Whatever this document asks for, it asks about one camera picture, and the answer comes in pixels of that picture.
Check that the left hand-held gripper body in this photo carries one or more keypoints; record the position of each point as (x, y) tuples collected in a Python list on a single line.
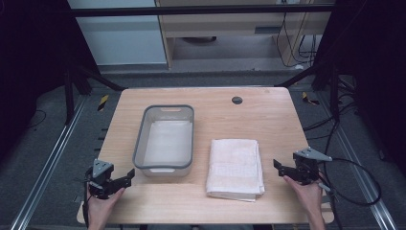
[(102, 169)]

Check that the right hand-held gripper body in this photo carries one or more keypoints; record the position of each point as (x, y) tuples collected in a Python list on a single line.
[(307, 166)]

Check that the white towel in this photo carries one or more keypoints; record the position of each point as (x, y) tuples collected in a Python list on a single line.
[(234, 167)]

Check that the clear plastic bin grey rim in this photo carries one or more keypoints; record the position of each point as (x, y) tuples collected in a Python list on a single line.
[(166, 140)]

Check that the person's right hand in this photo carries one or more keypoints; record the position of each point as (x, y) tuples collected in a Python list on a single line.
[(306, 196)]

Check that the person's left hand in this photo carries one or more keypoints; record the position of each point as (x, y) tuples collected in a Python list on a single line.
[(101, 206)]

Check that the yellow black floor tape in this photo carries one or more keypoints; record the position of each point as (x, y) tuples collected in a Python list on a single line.
[(309, 99), (102, 103)]

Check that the black metal stand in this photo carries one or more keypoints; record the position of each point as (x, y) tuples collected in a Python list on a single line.
[(333, 92), (69, 96)]

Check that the white cabinet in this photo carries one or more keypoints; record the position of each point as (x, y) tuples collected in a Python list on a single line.
[(121, 38)]

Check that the black curtain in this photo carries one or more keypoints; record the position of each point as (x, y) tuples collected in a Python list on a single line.
[(376, 48), (32, 48)]

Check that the light wooden desk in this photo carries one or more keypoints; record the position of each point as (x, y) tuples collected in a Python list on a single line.
[(223, 27)]

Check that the silver floor rail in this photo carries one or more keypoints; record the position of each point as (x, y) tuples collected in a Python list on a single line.
[(360, 172), (48, 163)]

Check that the black horizontal frame bar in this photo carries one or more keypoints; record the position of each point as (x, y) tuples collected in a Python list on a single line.
[(191, 11)]

